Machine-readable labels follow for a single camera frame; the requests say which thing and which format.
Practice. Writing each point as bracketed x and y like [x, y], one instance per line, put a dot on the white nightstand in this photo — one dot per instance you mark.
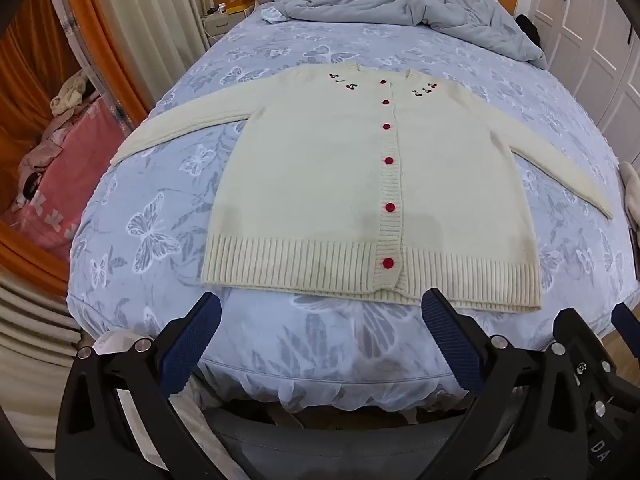
[220, 22]

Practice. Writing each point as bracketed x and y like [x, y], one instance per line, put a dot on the yellow box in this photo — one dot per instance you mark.
[236, 8]

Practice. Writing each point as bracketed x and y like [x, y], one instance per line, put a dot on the grey duvet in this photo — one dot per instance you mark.
[400, 0]

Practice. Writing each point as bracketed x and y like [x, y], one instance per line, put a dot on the pink blanket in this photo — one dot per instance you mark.
[65, 180]

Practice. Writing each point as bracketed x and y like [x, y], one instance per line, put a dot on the bed with butterfly bedsheet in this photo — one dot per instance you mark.
[165, 220]

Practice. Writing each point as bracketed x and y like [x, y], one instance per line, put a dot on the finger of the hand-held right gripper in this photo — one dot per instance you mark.
[629, 325]
[577, 332]

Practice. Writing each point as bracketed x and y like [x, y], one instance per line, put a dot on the orange curtain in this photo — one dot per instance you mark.
[25, 90]

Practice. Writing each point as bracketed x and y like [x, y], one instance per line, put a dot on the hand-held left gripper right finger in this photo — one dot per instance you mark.
[450, 340]

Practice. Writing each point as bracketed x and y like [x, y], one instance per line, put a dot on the black bag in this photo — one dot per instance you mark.
[529, 29]

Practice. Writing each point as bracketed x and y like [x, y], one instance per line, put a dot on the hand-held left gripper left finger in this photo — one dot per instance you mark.
[192, 345]

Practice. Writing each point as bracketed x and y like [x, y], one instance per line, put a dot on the cream knit cardigan red buttons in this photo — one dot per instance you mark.
[310, 170]

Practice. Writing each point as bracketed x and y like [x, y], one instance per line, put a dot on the white pleated curtain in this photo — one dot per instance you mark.
[30, 350]

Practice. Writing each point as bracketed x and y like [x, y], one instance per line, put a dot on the cream crumpled cloth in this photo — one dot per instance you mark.
[72, 92]

